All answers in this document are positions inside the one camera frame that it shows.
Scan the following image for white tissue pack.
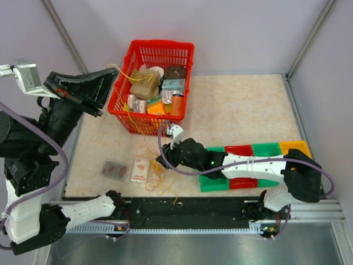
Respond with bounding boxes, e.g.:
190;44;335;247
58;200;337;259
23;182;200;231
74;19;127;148
130;158;150;184

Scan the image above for right green plastic bin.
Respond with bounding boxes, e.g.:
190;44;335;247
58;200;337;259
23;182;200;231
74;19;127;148
252;142;282;188

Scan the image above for silver foil snack pack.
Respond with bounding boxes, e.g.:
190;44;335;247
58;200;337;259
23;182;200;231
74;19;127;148
160;90;184;104

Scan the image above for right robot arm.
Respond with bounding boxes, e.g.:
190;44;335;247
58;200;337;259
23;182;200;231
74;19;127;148
156;138;322;219

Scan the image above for green plastic bin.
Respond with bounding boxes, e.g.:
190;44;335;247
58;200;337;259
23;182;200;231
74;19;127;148
199;147;229;192
252;142;282;188

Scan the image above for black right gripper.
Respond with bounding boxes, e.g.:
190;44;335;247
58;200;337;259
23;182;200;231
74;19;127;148
156;137;202;172

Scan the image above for orange bottle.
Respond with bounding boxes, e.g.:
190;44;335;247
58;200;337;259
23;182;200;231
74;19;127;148
170;94;184;116

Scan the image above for left green plastic bin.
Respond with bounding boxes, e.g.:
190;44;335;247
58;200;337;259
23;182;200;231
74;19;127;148
199;147;229;192

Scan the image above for small brown cardboard box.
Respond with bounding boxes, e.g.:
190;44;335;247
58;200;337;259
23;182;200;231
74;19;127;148
130;84;156;100

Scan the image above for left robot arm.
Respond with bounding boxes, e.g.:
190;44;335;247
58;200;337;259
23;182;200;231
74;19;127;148
1;68;125;255

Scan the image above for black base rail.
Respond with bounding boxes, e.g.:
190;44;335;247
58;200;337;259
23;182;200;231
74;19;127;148
124;197;280;229

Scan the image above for white round plate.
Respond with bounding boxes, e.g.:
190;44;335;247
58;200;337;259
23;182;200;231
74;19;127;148
139;65;164;78

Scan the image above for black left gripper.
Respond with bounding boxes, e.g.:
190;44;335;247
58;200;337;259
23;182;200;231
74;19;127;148
38;67;121;154

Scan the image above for yellow plastic bin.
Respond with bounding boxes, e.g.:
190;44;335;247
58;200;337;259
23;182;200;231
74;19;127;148
279;141;312;158

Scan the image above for grey slotted cable duct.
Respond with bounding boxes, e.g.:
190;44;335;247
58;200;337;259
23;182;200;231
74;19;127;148
66;222;263;235

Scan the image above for yellow and red wires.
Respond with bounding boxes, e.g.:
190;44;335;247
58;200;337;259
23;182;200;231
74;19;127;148
133;137;180;205

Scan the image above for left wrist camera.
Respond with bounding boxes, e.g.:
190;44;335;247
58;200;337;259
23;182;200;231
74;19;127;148
1;58;59;99

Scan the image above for red plastic shopping basket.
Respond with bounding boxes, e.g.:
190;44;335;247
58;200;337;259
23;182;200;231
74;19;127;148
107;40;195;136

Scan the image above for red plastic bin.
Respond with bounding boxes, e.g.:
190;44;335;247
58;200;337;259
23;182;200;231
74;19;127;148
224;145;258;189

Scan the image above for orange yellow sticky notes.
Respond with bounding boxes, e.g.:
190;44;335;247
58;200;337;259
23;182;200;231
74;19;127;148
147;100;167;115

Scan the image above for pink wrapped snack pack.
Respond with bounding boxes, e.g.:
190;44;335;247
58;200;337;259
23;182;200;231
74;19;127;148
127;94;147;114

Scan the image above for teal snack box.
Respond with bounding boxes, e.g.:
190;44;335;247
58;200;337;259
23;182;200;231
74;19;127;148
162;78;186;91

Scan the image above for long yellow wire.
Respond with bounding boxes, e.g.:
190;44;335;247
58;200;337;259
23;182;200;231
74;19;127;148
106;63;154;139

